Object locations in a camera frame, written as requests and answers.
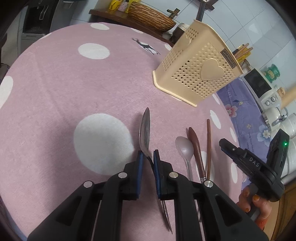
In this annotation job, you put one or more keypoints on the matte grey metal spoon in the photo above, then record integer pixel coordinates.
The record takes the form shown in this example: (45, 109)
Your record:
(184, 148)

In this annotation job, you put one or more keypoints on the woven basket sink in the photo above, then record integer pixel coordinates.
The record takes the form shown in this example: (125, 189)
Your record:
(150, 17)

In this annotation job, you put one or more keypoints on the purple floral cloth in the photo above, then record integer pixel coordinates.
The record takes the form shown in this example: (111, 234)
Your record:
(242, 115)

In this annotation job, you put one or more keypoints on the person's right hand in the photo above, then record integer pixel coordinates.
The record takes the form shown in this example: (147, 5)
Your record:
(242, 201)

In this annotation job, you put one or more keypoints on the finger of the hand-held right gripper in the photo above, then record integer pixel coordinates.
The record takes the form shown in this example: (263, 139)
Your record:
(231, 149)

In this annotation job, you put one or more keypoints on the white microwave oven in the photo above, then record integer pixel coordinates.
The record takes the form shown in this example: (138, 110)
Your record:
(256, 81)

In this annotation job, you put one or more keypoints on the green tub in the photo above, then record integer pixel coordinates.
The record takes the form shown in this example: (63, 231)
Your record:
(270, 77)
(272, 69)

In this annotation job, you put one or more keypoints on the bronze faucet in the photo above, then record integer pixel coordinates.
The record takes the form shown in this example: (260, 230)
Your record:
(173, 12)

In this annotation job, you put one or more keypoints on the pile of wooden chopsticks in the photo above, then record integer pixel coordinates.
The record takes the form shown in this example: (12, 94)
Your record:
(242, 52)

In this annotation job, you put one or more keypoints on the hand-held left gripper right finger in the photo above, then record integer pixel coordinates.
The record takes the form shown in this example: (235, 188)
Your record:
(156, 173)

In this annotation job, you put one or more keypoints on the yellow cup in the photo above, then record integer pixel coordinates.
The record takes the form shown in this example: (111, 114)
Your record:
(115, 5)

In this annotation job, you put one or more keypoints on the small yellow jar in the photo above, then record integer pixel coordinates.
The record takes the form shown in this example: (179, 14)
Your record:
(281, 92)

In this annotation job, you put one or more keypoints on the person's right forearm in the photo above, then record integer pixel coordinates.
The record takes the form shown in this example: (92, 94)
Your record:
(263, 223)

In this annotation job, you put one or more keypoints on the pink polka dot tablecloth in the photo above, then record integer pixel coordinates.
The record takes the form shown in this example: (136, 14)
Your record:
(69, 81)

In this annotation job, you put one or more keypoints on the wooden framed mirror shelf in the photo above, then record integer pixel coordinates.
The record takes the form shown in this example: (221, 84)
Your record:
(201, 9)

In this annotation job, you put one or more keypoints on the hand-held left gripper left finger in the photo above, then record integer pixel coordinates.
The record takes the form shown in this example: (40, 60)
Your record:
(140, 171)

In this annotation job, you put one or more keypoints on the reddish brown single chopstick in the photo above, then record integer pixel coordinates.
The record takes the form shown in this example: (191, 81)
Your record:
(208, 148)

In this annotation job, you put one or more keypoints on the shiny metal spoon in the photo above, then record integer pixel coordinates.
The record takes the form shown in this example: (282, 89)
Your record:
(145, 129)

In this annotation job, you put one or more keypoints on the brown pot with white lid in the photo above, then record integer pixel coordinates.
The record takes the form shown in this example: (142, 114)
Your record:
(181, 31)

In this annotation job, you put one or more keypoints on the grey water dispenser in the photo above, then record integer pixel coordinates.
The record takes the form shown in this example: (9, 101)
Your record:
(41, 18)

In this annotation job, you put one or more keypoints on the beige plastic utensil holder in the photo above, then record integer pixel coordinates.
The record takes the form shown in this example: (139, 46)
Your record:
(196, 76)

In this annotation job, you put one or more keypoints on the dark wooden counter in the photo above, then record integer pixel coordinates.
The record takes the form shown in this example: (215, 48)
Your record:
(108, 16)

